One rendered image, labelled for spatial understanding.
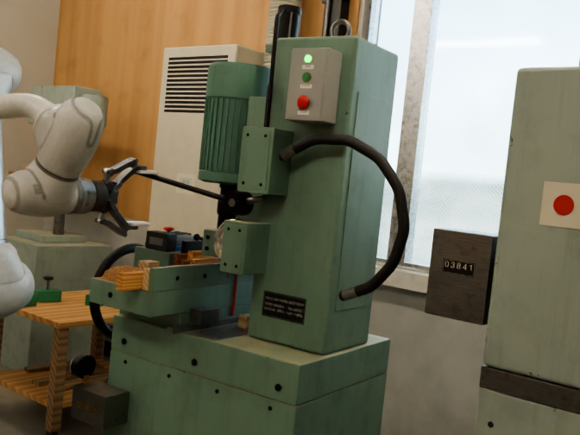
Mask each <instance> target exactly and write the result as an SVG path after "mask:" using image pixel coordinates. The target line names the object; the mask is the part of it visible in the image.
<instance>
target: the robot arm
mask: <svg viewBox="0 0 580 435"><path fill-rule="evenodd" d="M21 80H22V69H21V66H20V63H19V61H18V60H17V58H16V57H15V56H14V55H12V54H11V53H9V52H8V51H6V50H4V49H3V48H1V47H0V318H5V317H7V316H9V315H11V314H13V313H15V312H18V311H19V310H21V309H22V308H23V307H24V306H25V305H27V304H28V302H29V301H30V300H31V299H32V297H33V294H34V291H35V281H34V276H33V275H32V273H31V271H30V270H29V268H28V267H27V266H26V265H25V264H24V263H23V262H21V261H20V258H19V256H18V254H17V250H16V248H15V247H14V246H13V245H12V244H11V243H6V224H5V206H7V207H8V208H9V209H10V210H11V211H13V212H15V213H18V214H22V215H26V216H31V217H42V218H46V217H57V216H60V215H62V214H86V213H88V212H89V211H98V212H99V214H98V217H97V218H95V222H96V223H99V224H103V225H104V226H106V227H107V228H109V229H110V230H112V231H114V232H115V233H116V234H118V235H119V236H124V237H126V236H127V235H128V234H127V232H128V230H137V229H138V226H150V225H151V223H148V222H144V221H126V220H125V219H124V218H123V216H122V215H121V213H120V212H119V210H118V209H117V207H116V204H117V197H118V194H119V191H118V189H119V188H121V187H122V186H123V183H124V182H125V181H126V180H128V179H129V178H130V177H131V176H132V175H133V174H134V173H148V174H158V173H159V172H157V171H154V170H147V167H146V166H143V165H137V162H138V159H136V158H131V157H129V158H128V159H126V160H124V161H121V162H119V163H117V164H116V165H114V166H112V167H107V168H103V169H102V173H104V179H103V180H90V179H87V178H83V177H80V175H81V174H82V173H83V171H84V170H85V169H86V167H87V166H88V164H89V163H90V161H91V158H92V156H93V155H94V153H95V151H96V149H97V147H98V144H99V142H100V139H101V137H102V134H103V130H104V115H103V113H102V111H101V109H100V108H99V107H98V106H97V105H96V104H95V103H94V102H93V101H91V100H90V99H88V98H83V97H75V98H70V99H68V100H67V101H65V102H64V103H63V104H53V103H52V102H50V101H49V100H47V99H45V98H43V97H41V96H38V95H35V94H29V93H14V94H10V93H12V92H13V91H15V90H16V88H17V87H18V86H19V84H20V83H21ZM17 117H29V118H31V119H32V120H33V121H34V126H33V133H34V136H35V139H36V143H37V148H38V149H39V152H38V154H37V156H36V157H35V159H34V160H33V161H32V162H31V163H30V164H29V165H28V166H27V167H26V168H25V169H24V170H19V171H16V172H14V173H12V174H10V175H9V176H7V177H5V179H3V138H2V119H7V118H17ZM120 172H121V173H120ZM116 173H120V174H119V175H118V176H117V177H116V178H115V179H113V180H110V177H112V176H114V174H116ZM106 212H109V213H110V214H111V216H112V217H113V218H114V219H115V221H116V222H117V223H118V225H119V226H120V227H118V226H116V225H115V224H113V223H112V222H111V221H109V220H108V218H107V217H106V216H105V215H104V214H105V213H106Z"/></svg>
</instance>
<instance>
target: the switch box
mask: <svg viewBox="0 0 580 435"><path fill-rule="evenodd" d="M308 54H310V55H311V56H312V62H311V63H309V64H307V63H305V57H306V55H308ZM342 59H343V54H342V53H340V52H338V51H336V50H334V49H331V48H329V47H321V48H294V49H293V50H292V58H291V66H290V74H289V83H288V92H287V108H286V117H285V118H286V120H288V121H292V122H296V123H317V124H335V123H336V116H337V101H338V93H339V84H340V76H341V67H342ZM302 65H314V68H313V69H302ZM305 72H309V73H310V74H311V75H312V78H311V80H310V81H309V82H308V83H305V82H303V80H302V75H303V73H305ZM300 84H305V85H312V88H300ZM301 95H305V96H308V98H309V105H308V106H307V107H306V108H305V109H301V108H299V107H298V105H297V100H298V98H299V97H300V96H301ZM298 110H309V115H298Z"/></svg>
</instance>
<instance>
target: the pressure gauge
mask: <svg viewBox="0 0 580 435"><path fill-rule="evenodd" d="M95 368H96V361H95V358H94V357H93V356H90V355H87V354H86V353H78V354H77V355H76V356H75V357H74V358H73V359H72V360H71V363H70V372H71V374H72V375H73V376H75V377H78V378H81V379H83V382H82V384H83V383H85V384H86V383H89V377H90V376H91V375H92V374H93V372H94V370H95Z"/></svg>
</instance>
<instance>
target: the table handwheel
mask: <svg viewBox="0 0 580 435"><path fill-rule="evenodd" d="M136 246H144V245H141V244H138V243H131V244H126V245H123V246H121V247H119V248H117V249H115V250H113V251H112V252H111V253H110V254H108V255H107V256H106V258H105V259H104V260H103V261H102V263H101V264H100V266H99V267H98V270H97V272H96V273H95V275H94V277H102V276H103V274H104V272H105V271H106V270H108V269H110V267H111V266H112V265H113V264H114V262H116V261H117V260H118V259H119V258H121V257H122V256H124V255H127V254H131V253H135V247H136ZM89 303H90V312H91V317H92V320H93V323H94V324H95V326H96V327H97V328H98V330H99V331H100V332H101V333H102V334H103V335H104V336H106V337H107V338H109V339H112V330H113V329H111V328H110V327H109V326H108V325H107V324H106V323H105V321H104V319H103V316H102V314H101V311H100V305H99V304H97V303H93V302H90V301H89Z"/></svg>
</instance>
